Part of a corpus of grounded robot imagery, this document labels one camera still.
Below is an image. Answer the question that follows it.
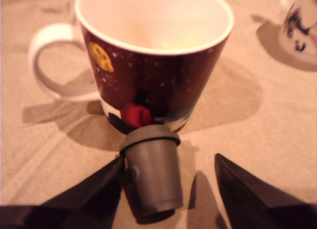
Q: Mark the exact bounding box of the grey coffee capsule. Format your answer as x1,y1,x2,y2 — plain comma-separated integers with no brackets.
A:
119,124,184,225

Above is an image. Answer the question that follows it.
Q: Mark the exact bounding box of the beige cloth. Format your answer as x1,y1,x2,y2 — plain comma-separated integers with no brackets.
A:
0,0,317,229

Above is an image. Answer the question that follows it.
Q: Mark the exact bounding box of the dark red illustrated mug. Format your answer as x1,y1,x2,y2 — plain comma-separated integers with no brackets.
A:
28,0,235,136

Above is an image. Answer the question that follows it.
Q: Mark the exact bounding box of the white blue illustrated mug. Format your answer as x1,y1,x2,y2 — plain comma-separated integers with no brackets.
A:
278,0,317,66

